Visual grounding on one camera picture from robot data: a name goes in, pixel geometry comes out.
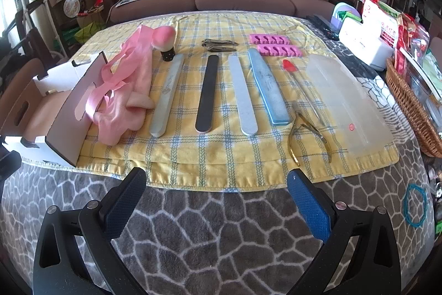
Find red-tipped cuticle pusher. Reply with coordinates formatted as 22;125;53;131
282;59;325;124

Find wicker basket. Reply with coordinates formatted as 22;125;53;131
385;56;442;158

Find blue rubber band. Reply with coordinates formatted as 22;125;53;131
405;182;429;226

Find grey stone-pattern blanket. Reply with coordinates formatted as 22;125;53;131
0;17;442;295

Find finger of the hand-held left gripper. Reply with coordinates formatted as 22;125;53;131
0;134;22;187

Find pink dust brush black handle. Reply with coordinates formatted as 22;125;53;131
152;26;178;63

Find clear plastic case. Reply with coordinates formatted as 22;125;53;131
306;55;394;157

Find white nail lamp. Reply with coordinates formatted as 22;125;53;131
338;19;394;71

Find gold cuticle nipper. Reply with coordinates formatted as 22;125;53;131
289;101;334;166

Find green bag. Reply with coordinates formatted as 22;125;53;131
74;24;104;43

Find blue nail buffer block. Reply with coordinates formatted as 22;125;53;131
248;48;291;126

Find purple container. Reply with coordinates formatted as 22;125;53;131
331;2;361;31

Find pink plush cloth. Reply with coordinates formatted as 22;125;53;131
91;39;156;145

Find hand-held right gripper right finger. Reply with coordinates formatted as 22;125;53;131
286;168;403;295

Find yellow plaid cloth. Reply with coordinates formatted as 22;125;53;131
22;13;401;187

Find white cardboard box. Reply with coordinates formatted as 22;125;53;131
0;51;107;168

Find thick grey nail buffer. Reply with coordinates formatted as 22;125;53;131
150;53;186;137

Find red white packet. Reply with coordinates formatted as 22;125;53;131
362;0;403;47

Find round tin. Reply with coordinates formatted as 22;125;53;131
63;0;86;18

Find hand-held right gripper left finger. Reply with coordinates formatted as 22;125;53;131
33;167;147;295

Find pink satin ribbon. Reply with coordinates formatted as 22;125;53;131
74;26;154;123

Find thin grey nail file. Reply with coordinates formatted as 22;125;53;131
228;54;258;137

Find black nail file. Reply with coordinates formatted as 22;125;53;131
195;54;219;133

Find pink toe separator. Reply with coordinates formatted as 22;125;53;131
257;45;304;58
248;34;289;46

